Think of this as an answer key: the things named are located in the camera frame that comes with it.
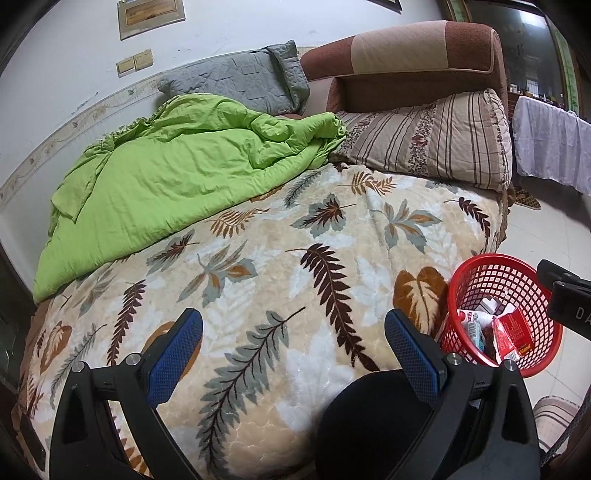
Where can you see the white tube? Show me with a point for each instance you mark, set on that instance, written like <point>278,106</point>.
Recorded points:
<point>475,317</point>

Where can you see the beige wall switch plate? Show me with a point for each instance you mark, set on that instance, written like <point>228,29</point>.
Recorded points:
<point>143,59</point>
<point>125,67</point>

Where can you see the red plastic basket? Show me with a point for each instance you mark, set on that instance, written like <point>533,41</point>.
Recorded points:
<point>489,277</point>

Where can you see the wooden picture frame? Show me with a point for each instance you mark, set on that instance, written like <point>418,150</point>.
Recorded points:
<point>150,18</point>

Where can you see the white table cloth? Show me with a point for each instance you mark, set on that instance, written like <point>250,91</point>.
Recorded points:
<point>549,138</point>

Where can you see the dark wooden cabinet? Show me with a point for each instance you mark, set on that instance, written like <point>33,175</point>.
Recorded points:
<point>14,323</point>

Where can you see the striped beige slipper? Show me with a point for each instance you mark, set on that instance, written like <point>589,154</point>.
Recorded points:
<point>551,415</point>

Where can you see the grey quilted pillow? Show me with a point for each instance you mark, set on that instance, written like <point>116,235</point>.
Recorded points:
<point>249,78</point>

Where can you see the person's dark trouser knee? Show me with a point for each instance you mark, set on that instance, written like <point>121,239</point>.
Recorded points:
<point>364,424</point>

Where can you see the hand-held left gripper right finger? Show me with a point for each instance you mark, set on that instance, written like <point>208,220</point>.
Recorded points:
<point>413,355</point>

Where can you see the leaf print blanket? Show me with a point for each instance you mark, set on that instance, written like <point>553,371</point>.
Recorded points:
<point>277,258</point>

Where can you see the red snack box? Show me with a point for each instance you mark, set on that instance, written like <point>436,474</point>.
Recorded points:
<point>512,332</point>

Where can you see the green quilt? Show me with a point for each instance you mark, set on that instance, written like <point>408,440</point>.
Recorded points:
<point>161,175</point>

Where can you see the dark glass door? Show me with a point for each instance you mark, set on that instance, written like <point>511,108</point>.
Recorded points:
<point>531,46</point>

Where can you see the striped floral pillow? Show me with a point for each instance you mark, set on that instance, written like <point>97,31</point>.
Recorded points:
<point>429,134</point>

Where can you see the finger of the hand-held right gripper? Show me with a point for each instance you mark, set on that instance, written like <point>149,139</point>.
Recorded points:
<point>558,274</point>

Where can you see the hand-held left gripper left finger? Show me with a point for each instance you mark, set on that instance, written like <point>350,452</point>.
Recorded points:
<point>178,355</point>

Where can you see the patterned brown slipper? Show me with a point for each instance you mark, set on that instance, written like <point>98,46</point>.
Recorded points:
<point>526,198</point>

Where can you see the dark picture frame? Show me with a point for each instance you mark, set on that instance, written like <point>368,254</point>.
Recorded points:
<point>385,3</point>

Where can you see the brown padded headboard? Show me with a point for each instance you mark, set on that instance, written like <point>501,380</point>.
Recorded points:
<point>415,60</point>

